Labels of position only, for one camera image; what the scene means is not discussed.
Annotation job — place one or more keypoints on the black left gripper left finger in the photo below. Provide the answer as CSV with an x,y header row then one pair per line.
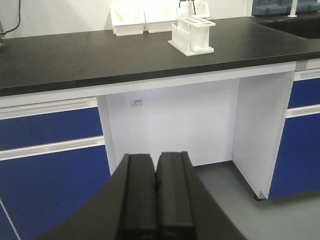
x,y
124,208

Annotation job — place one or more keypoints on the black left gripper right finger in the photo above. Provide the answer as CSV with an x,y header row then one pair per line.
x,y
186,210

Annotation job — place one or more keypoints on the white test tube rack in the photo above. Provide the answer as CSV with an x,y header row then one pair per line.
x,y
190,36

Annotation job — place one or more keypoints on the blue drawer cabinet left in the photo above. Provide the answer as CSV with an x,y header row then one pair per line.
x,y
53,160

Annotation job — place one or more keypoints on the blue drawer cabinet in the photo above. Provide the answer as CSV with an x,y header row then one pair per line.
x,y
53,160
297,166

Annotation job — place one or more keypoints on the blue drawer cabinet right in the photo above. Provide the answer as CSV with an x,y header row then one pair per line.
x,y
297,166

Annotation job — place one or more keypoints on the left white storage bin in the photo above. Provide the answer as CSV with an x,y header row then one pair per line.
x,y
127,20

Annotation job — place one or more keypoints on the middle white storage bin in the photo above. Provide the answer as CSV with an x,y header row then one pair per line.
x,y
160,18

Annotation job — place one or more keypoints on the blue-grey plastic tray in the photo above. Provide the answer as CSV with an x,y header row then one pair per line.
x,y
276,7

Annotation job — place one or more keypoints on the black lab sink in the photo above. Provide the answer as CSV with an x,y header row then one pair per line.
x,y
306,28

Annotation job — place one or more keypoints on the white faucet pipe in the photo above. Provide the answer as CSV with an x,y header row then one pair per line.
x,y
293,9

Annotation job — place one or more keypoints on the black wire tripod stand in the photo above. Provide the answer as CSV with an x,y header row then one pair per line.
x,y
186,8

